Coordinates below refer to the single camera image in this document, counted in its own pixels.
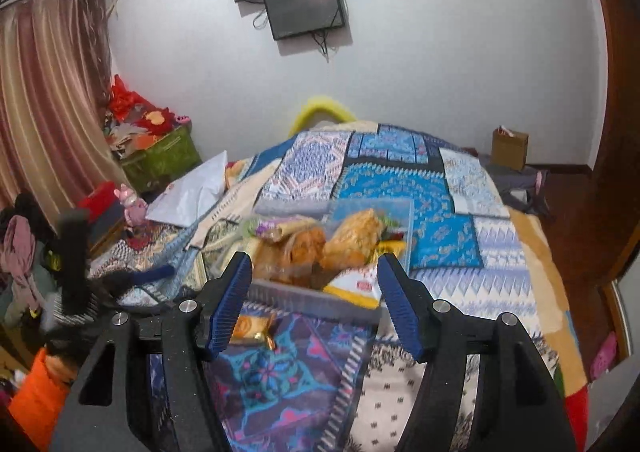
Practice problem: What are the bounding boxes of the clear plastic container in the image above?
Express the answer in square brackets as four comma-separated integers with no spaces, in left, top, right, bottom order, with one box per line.
[244,197,417,324]

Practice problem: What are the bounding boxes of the striped pink curtain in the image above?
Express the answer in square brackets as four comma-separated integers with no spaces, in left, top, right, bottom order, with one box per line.
[0,0,127,215]

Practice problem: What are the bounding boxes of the small black wall monitor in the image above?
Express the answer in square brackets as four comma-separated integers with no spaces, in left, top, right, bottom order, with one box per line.
[263,0,347,41]

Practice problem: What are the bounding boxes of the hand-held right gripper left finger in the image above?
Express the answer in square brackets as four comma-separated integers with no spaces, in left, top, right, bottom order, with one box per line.
[50,251,253,452]

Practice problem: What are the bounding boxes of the white yellow snack packet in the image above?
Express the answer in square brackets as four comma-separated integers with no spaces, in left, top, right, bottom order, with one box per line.
[322,265,385,309]

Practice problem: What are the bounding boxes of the pink slipper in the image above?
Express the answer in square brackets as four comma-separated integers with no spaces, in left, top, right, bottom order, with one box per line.
[590,331,619,381]

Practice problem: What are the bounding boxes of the brown paper bag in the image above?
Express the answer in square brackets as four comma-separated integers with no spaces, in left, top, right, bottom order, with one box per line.
[491,127,530,171]

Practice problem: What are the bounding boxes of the tan blanket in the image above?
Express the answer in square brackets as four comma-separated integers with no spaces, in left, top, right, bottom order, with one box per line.
[507,209,592,400]

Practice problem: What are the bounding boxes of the pile of clothes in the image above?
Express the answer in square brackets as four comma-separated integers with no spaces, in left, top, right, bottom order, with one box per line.
[0,192,57,329]

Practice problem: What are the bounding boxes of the yellow curved headboard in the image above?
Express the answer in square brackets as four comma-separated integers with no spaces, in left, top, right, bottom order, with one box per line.
[289,96,359,139]

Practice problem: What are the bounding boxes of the red box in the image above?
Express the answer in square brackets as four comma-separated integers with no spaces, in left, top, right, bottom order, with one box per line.
[77,181,122,224]

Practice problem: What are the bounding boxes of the purple green snack packet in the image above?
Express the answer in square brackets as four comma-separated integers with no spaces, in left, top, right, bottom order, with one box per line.
[245,217,302,244]

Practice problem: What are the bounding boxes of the white pillow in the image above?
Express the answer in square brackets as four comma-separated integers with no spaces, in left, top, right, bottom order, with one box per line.
[145,151,229,226]

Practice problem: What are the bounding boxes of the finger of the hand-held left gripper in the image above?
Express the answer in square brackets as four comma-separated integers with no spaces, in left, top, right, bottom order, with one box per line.
[107,263,179,294]

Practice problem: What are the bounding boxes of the gold orange snack packet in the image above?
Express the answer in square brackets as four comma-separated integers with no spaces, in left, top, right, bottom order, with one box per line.
[231,315,279,351]

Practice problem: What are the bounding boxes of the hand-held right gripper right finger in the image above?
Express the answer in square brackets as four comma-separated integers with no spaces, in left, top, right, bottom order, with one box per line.
[376,252,578,452]

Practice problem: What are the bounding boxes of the dark clothes on floor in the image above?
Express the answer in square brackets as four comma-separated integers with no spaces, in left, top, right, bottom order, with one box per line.
[500,168,552,219]

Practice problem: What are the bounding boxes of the pile of red cloth items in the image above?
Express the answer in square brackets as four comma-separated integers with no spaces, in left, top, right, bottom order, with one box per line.
[102,75,194,159]

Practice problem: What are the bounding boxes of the pink plush toy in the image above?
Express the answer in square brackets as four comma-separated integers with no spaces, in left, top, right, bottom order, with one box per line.
[115,183,150,226]

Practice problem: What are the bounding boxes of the green storage box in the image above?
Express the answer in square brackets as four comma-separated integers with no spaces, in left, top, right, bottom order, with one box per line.
[120,127,204,194]

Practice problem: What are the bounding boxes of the clear bag of orange snacks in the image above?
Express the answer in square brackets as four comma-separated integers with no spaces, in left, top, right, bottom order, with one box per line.
[270,209,387,284]

